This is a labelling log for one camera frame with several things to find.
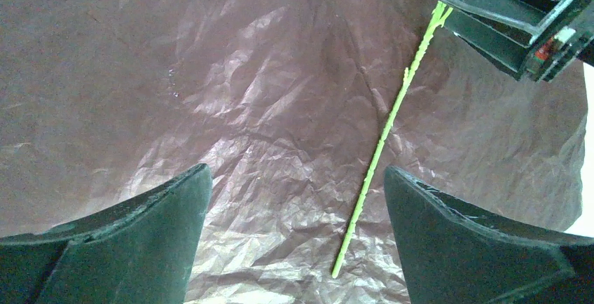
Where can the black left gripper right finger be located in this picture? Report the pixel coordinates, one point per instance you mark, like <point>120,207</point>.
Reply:
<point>452,251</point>

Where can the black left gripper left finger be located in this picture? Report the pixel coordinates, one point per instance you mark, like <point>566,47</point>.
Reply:
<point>138,251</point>

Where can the blue flower stem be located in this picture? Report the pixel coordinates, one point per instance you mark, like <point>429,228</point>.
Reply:
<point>438,17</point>

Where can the red wrapping paper sheet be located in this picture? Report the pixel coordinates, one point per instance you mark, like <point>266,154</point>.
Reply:
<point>285,100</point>

